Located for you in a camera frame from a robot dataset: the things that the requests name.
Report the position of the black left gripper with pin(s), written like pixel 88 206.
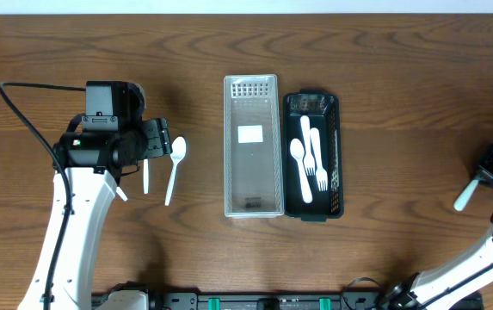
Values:
pixel 157 134

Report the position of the white plastic fork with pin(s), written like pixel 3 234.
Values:
pixel 321 173
pixel 309 161
pixel 464 197

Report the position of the white plastic spoon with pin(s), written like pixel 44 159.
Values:
pixel 146 176
pixel 179 150
pixel 298 152
pixel 121 194

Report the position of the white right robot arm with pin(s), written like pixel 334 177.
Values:
pixel 443 287

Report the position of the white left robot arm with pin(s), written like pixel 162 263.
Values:
pixel 100 146

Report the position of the clear plastic basket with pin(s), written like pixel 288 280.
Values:
pixel 253 177

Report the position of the dark green plastic basket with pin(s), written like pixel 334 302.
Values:
pixel 323 109

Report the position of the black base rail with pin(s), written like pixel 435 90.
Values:
pixel 134 295

